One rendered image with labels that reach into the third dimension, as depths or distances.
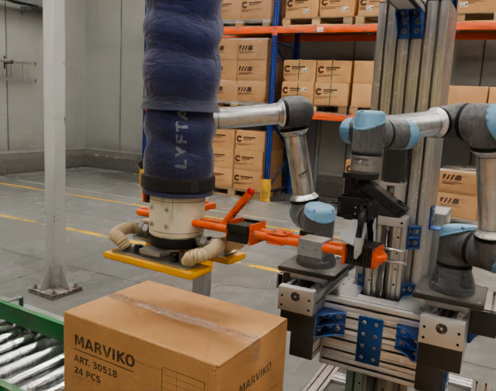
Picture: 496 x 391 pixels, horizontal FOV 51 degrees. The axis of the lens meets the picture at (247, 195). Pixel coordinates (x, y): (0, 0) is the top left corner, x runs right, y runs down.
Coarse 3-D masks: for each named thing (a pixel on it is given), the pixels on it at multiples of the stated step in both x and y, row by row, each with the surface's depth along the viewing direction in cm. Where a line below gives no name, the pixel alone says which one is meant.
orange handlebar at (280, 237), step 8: (144, 208) 171; (208, 208) 183; (192, 224) 156; (200, 224) 155; (208, 224) 153; (216, 224) 152; (224, 232) 151; (256, 232) 146; (264, 232) 145; (272, 232) 144; (280, 232) 144; (288, 232) 145; (272, 240) 143; (280, 240) 141; (288, 240) 140; (296, 240) 139; (328, 248) 134; (336, 248) 133; (384, 256) 129
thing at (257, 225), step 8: (232, 224) 147; (240, 224) 150; (248, 224) 151; (256, 224) 147; (264, 224) 151; (232, 232) 148; (240, 232) 147; (248, 232) 145; (232, 240) 147; (240, 240) 146; (248, 240) 145; (256, 240) 148
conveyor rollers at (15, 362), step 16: (0, 320) 254; (0, 336) 236; (16, 336) 242; (32, 336) 239; (0, 352) 225; (16, 352) 222; (32, 352) 228; (48, 352) 225; (0, 368) 215; (16, 368) 212; (32, 368) 210; (48, 368) 214; (16, 384) 201; (32, 384) 198; (48, 384) 203
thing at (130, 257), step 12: (108, 252) 160; (120, 252) 159; (132, 252) 160; (132, 264) 155; (144, 264) 153; (156, 264) 151; (168, 264) 150; (180, 264) 151; (180, 276) 146; (192, 276) 144
